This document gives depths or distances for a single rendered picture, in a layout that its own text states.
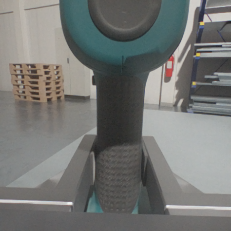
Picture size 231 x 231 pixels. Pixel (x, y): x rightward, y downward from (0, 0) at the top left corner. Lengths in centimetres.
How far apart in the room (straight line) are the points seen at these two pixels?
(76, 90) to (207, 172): 506
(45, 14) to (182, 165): 647
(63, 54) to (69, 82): 81
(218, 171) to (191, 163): 5
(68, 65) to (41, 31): 172
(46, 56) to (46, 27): 90
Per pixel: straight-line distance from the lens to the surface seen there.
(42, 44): 660
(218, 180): 35
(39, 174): 33
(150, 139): 15
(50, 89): 515
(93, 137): 16
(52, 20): 640
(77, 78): 524
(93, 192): 17
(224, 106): 364
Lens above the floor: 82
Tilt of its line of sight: 14 degrees down
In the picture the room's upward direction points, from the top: 1 degrees clockwise
